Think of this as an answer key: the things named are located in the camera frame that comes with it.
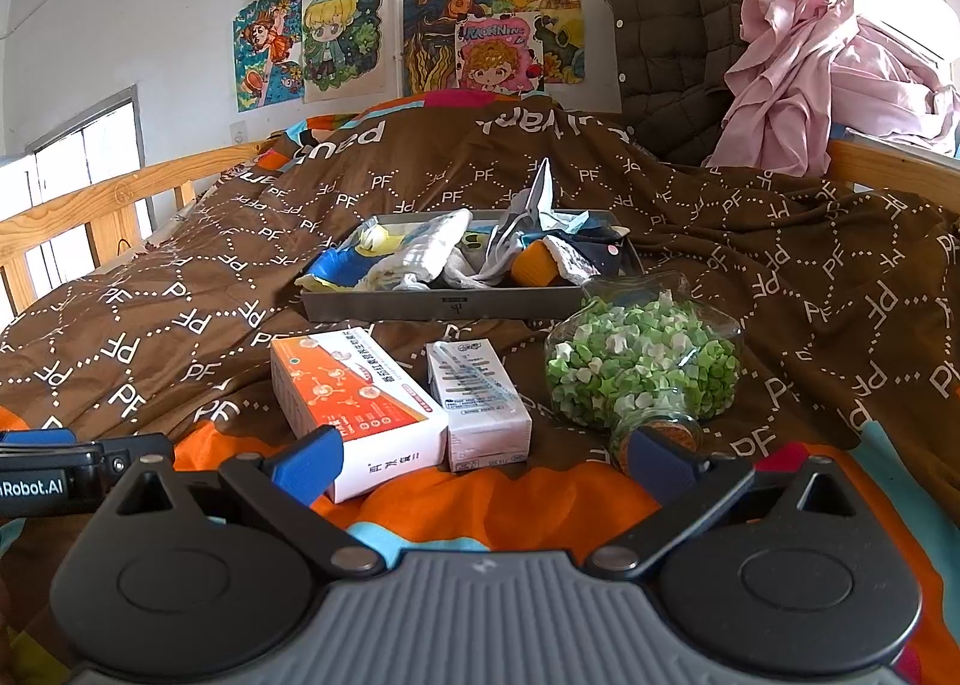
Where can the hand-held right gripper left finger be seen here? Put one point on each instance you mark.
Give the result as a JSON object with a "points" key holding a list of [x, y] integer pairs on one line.
{"points": [[307, 464]]}

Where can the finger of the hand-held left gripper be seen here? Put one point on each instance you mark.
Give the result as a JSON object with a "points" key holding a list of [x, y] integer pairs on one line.
{"points": [[139, 456], [37, 437]]}

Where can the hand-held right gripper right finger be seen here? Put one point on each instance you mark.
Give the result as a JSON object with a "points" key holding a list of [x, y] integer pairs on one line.
{"points": [[664, 464]]}

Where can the shallow box with cartoon print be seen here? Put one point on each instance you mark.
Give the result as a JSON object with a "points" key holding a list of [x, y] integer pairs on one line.
{"points": [[450, 299]]}

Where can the orange white box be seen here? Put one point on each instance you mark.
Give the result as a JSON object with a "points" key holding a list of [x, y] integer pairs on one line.
{"points": [[352, 400]]}

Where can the glass jar of green stars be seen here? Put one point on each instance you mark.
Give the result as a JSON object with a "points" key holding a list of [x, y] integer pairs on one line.
{"points": [[637, 355]]}

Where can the small white box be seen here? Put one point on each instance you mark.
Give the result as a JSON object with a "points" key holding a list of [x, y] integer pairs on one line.
{"points": [[480, 400]]}

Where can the white fluffy cloth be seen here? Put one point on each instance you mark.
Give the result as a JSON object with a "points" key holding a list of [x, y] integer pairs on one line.
{"points": [[574, 261]]}

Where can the yellow cloth item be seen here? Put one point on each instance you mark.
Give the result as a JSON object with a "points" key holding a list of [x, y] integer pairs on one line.
{"points": [[373, 239]]}

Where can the brown printed blanket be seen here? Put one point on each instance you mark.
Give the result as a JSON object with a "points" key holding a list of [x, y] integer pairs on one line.
{"points": [[750, 242]]}

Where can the striped towel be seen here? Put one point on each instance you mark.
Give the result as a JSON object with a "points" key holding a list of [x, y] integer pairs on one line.
{"points": [[420, 250]]}

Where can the pink garment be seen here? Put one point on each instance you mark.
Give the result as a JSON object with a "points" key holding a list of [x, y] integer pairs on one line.
{"points": [[787, 93]]}

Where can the mermaid girl drawing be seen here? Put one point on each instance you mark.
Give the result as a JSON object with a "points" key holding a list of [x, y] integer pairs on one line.
{"points": [[266, 55]]}

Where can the brown quilted jacket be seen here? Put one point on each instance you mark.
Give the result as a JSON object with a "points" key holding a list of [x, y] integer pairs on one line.
{"points": [[667, 40]]}

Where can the blond green-cap figure drawing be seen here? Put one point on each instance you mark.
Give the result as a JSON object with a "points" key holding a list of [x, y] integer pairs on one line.
{"points": [[341, 40]]}

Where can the pink-bordered cartoon figure drawing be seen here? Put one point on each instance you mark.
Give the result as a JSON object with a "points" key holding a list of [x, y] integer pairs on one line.
{"points": [[495, 55]]}

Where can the underwater fish painting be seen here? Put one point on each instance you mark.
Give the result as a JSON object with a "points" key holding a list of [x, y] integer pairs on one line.
{"points": [[435, 33]]}

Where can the wooden bed frame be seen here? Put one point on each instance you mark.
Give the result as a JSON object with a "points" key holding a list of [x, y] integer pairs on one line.
{"points": [[90, 198]]}

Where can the white wall outlet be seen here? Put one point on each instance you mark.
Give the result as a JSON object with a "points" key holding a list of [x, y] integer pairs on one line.
{"points": [[236, 133]]}

